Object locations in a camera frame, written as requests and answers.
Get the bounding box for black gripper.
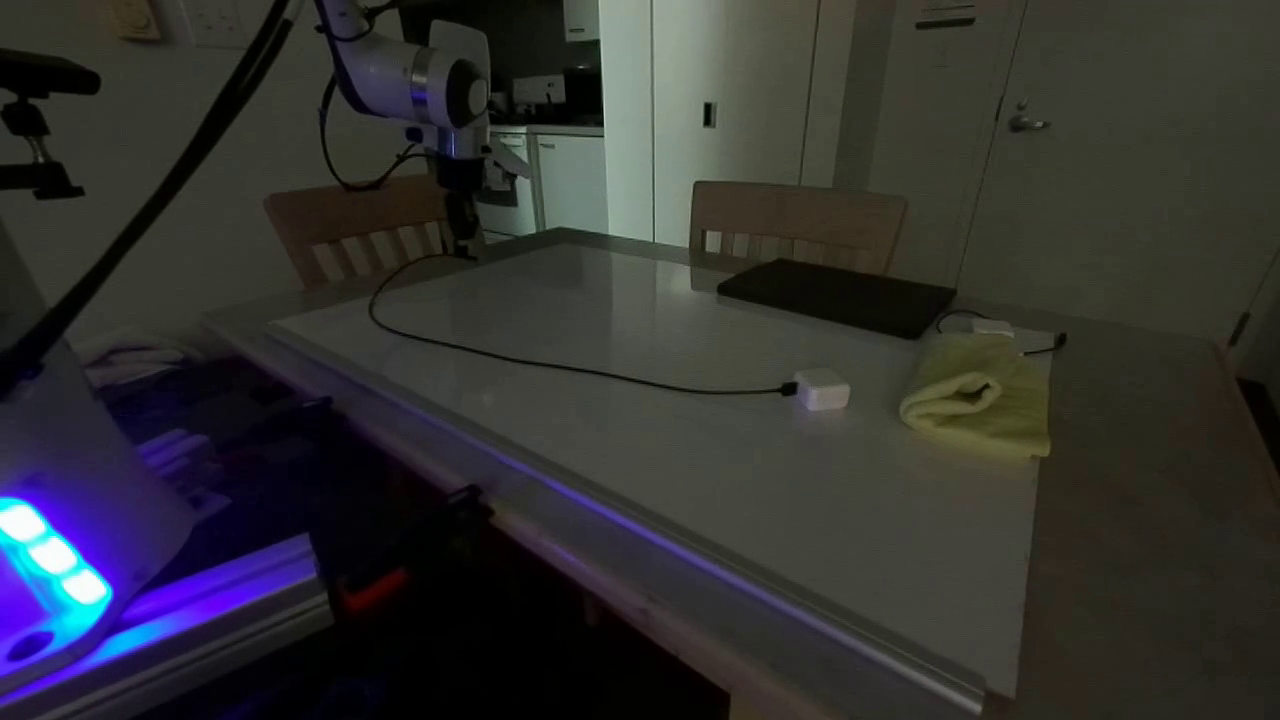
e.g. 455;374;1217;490
438;158;483;255

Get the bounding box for black charger cable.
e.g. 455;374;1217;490
366;251;800;402

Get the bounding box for white charger power brick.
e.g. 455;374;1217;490
796;368;854;413

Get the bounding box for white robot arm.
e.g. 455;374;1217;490
315;0;491;255

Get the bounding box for robot base with blue lights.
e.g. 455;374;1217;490
0;339;197;688

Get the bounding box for white kitchen cabinet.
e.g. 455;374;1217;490
477;123;610;239

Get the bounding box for left wooden chair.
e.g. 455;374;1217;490
263;178;483;293

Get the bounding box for wooden chair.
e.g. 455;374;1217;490
263;178;483;293
687;179;910;276

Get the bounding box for right wooden chair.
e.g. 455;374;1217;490
687;179;910;276

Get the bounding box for white table mat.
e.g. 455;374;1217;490
276;246;1037;695

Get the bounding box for black laptop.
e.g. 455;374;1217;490
717;260;957;339

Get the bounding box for small items behind cloth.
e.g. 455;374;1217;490
938;314;1067;358

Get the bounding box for yellow folded cloth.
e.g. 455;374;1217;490
900;331;1051;462

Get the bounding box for red handled clamp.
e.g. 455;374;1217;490
331;483;491;619

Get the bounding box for black camera on stand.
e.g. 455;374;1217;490
0;47;99;202

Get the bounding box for grey door with handle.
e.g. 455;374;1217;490
965;0;1280;343

